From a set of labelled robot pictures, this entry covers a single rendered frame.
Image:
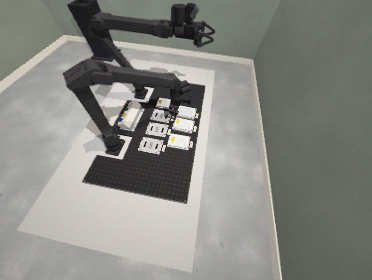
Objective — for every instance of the white operator panel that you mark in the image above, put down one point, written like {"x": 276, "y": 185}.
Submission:
{"x": 131, "y": 116}

